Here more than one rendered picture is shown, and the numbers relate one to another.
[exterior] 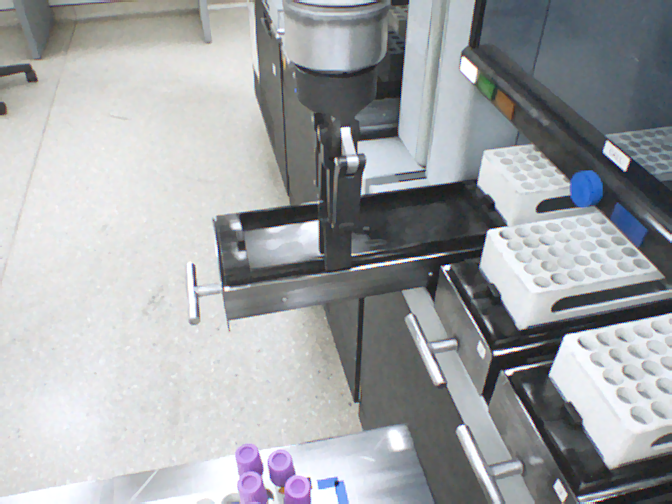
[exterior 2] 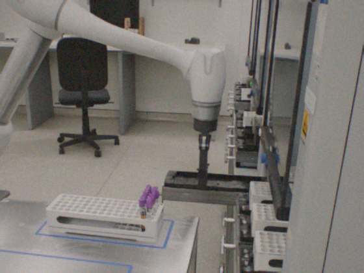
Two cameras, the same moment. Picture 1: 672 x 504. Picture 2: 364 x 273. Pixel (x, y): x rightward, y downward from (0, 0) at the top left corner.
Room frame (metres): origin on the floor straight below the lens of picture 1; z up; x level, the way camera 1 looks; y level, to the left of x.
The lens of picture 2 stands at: (-0.78, -0.37, 1.41)
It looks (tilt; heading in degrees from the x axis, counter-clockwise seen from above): 22 degrees down; 22
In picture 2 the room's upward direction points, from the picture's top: 1 degrees clockwise
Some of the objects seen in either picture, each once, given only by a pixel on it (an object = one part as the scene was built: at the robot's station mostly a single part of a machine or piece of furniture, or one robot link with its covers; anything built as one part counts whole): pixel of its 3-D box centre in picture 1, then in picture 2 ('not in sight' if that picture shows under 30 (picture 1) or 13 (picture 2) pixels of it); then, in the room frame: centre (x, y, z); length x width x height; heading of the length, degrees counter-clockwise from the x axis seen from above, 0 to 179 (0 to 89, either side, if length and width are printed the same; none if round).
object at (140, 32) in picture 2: not in sight; (134, 29); (3.57, 1.71, 1.02); 0.22 x 0.17 x 0.24; 13
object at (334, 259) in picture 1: (337, 243); (202, 179); (0.48, -0.01, 0.84); 0.03 x 0.01 x 0.07; 104
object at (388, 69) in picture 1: (384, 58); (257, 136); (0.98, -0.09, 0.85); 0.12 x 0.02 x 0.06; 14
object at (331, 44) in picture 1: (336, 27); (206, 109); (0.50, 0.00, 1.07); 0.09 x 0.09 x 0.06
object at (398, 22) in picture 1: (393, 25); not in sight; (1.14, -0.12, 0.85); 0.12 x 0.02 x 0.06; 13
